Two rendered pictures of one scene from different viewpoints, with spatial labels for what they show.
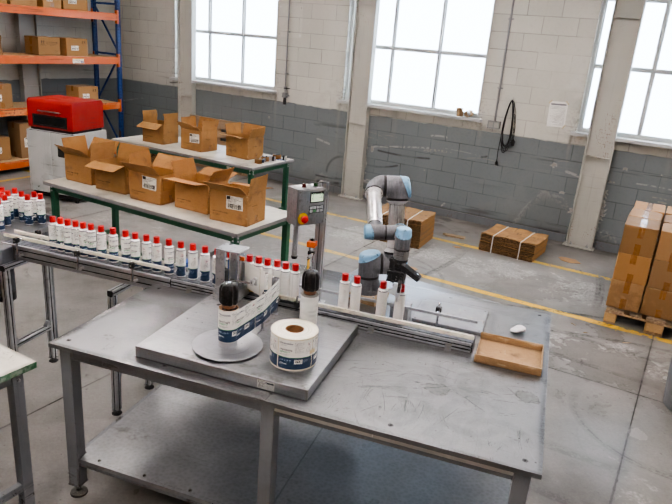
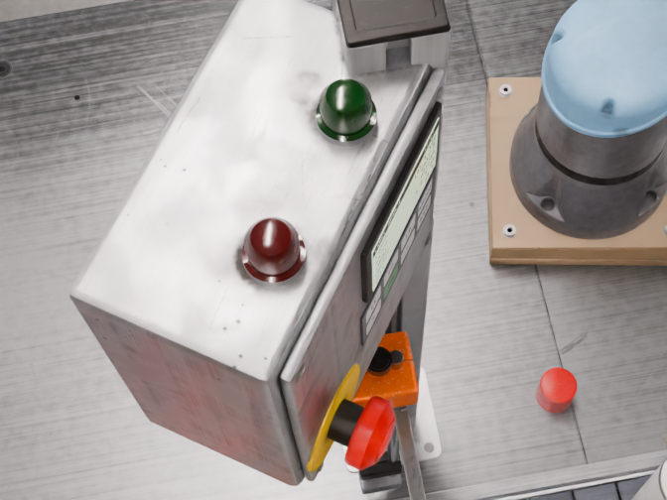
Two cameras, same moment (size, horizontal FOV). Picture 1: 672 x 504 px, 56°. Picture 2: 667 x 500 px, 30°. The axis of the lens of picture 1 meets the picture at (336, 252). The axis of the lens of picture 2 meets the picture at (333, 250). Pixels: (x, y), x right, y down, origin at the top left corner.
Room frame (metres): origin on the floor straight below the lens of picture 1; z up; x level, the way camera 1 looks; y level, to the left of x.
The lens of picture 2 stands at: (2.87, 0.24, 1.94)
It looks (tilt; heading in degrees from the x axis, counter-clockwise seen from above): 67 degrees down; 337
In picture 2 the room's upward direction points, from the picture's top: 5 degrees counter-clockwise
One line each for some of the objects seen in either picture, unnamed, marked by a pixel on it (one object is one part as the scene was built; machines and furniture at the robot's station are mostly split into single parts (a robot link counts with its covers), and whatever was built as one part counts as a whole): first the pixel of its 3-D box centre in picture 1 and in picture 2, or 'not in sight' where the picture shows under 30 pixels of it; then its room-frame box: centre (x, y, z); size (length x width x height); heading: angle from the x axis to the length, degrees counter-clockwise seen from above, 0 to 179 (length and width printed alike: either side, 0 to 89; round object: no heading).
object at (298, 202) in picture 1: (306, 204); (282, 257); (3.10, 0.17, 1.38); 0.17 x 0.10 x 0.19; 127
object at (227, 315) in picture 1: (228, 313); not in sight; (2.47, 0.44, 1.04); 0.09 x 0.09 x 0.29
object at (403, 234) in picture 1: (403, 238); not in sight; (2.86, -0.31, 1.32); 0.09 x 0.08 x 0.11; 1
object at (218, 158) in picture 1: (200, 180); not in sight; (7.59, 1.74, 0.39); 2.20 x 0.80 x 0.78; 61
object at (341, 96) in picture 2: not in sight; (345, 106); (3.10, 0.13, 1.49); 0.03 x 0.03 x 0.02
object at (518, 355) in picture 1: (509, 352); not in sight; (2.68, -0.86, 0.85); 0.30 x 0.26 x 0.04; 72
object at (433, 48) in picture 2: (319, 243); (387, 284); (3.14, 0.09, 1.16); 0.04 x 0.04 x 0.67; 72
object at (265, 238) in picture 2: not in sight; (272, 246); (3.06, 0.18, 1.49); 0.03 x 0.03 x 0.02
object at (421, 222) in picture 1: (402, 225); not in sight; (7.12, -0.75, 0.16); 0.65 x 0.54 x 0.32; 65
